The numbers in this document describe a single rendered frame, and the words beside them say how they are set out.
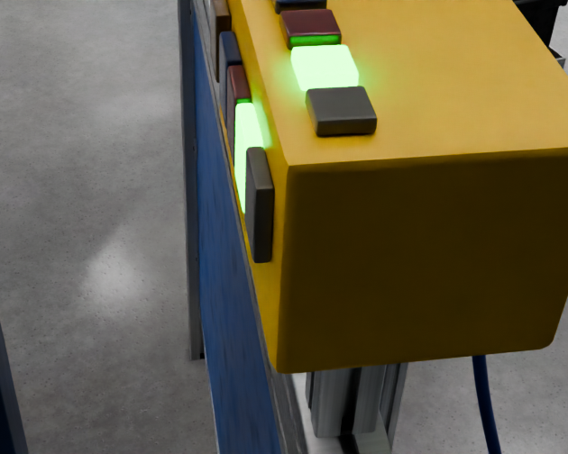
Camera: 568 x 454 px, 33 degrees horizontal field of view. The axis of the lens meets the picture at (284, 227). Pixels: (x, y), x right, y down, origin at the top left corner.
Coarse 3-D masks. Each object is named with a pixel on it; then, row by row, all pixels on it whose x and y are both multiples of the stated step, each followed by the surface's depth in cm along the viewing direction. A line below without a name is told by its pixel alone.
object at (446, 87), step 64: (256, 0) 33; (384, 0) 33; (448, 0) 33; (256, 64) 30; (384, 64) 30; (448, 64) 30; (512, 64) 30; (384, 128) 27; (448, 128) 27; (512, 128) 27; (320, 192) 26; (384, 192) 27; (448, 192) 27; (512, 192) 28; (320, 256) 28; (384, 256) 28; (448, 256) 29; (512, 256) 29; (320, 320) 30; (384, 320) 30; (448, 320) 31; (512, 320) 31
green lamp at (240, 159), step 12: (240, 108) 30; (252, 108) 30; (240, 120) 30; (252, 120) 30; (240, 132) 30; (252, 132) 29; (240, 144) 30; (252, 144) 29; (240, 156) 30; (240, 168) 31; (240, 180) 31; (240, 192) 31
